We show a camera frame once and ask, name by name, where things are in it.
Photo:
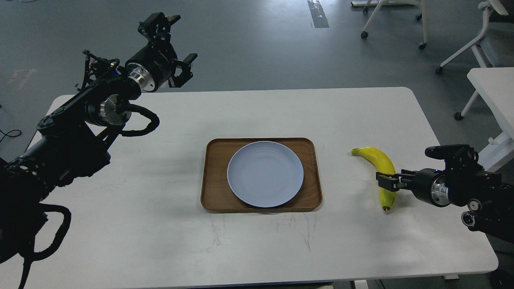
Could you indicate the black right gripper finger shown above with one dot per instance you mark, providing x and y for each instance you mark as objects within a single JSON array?
[
  {"x": 406, "y": 174},
  {"x": 390, "y": 182}
]

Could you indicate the grey floor tape strip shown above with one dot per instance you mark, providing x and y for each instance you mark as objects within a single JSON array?
[{"x": 318, "y": 15}]

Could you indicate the yellow banana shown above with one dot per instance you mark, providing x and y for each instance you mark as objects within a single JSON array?
[{"x": 383, "y": 164}]

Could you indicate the white rolling chair frame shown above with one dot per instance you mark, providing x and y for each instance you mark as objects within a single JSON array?
[{"x": 381, "y": 18}]

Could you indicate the brown wooden tray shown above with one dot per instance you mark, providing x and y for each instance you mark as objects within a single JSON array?
[{"x": 217, "y": 197}]

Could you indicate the white side table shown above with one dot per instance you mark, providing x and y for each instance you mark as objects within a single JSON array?
[{"x": 496, "y": 88}]

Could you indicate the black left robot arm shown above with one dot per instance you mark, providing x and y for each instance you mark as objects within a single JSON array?
[{"x": 76, "y": 136}]

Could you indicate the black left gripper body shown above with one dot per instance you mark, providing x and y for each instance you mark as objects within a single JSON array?
[{"x": 151, "y": 66}]

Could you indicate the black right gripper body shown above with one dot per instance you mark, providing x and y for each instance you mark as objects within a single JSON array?
[{"x": 427, "y": 185}]

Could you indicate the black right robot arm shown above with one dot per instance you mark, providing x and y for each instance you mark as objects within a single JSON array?
[{"x": 464, "y": 183}]

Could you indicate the light blue round plate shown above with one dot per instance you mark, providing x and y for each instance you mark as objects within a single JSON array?
[{"x": 265, "y": 174}]

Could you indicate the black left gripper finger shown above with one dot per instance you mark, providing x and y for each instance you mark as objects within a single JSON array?
[
  {"x": 177, "y": 81},
  {"x": 157, "y": 29}
]

